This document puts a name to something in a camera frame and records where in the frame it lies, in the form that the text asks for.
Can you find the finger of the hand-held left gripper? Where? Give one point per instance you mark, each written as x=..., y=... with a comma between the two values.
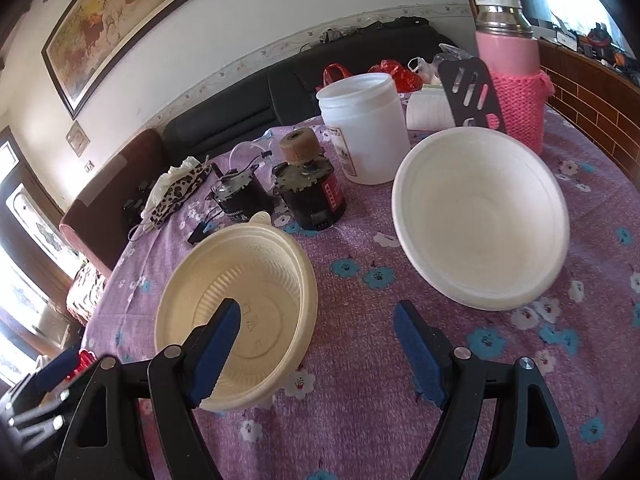
x=55, y=369
x=40, y=412

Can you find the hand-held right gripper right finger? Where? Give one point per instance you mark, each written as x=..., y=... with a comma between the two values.
x=420, y=355

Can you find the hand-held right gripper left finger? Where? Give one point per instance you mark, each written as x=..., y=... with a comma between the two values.
x=220, y=355

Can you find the cream plastic bowl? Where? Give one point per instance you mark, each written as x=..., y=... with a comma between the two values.
x=260, y=280

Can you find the small white bowl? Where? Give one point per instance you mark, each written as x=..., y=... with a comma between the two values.
x=475, y=220

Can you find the brown patterned blanket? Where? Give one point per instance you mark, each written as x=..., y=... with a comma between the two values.
x=85, y=295

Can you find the glass door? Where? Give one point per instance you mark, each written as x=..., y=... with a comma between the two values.
x=25, y=220

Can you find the black cylindrical motor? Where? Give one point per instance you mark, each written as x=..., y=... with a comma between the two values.
x=240, y=200

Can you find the leopard print cloth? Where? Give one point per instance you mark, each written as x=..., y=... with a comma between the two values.
x=172, y=195

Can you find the black motor with wooden wheel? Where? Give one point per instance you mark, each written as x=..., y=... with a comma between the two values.
x=310, y=200

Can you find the brown armchair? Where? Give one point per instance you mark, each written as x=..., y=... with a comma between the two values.
x=110, y=185

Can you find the white plastic jar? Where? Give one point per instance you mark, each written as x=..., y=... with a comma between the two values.
x=370, y=130

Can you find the white ribbed container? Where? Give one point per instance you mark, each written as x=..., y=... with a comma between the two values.
x=427, y=110

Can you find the black sofa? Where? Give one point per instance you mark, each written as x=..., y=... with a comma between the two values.
x=240, y=105

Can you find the black slotted spatula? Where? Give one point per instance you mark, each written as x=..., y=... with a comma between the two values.
x=450, y=106

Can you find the red plastic bag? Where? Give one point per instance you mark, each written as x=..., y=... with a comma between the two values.
x=330, y=77
x=392, y=70

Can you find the white plastic bag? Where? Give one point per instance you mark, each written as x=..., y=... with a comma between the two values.
x=425, y=67

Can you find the pink thermos flask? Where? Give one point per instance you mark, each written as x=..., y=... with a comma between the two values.
x=510, y=70

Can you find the wooden sideboard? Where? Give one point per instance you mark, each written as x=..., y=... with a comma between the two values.
x=590, y=100

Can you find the grey wall panel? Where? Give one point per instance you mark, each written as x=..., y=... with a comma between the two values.
x=77, y=139

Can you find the framed wall painting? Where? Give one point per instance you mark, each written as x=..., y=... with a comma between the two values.
x=125, y=20

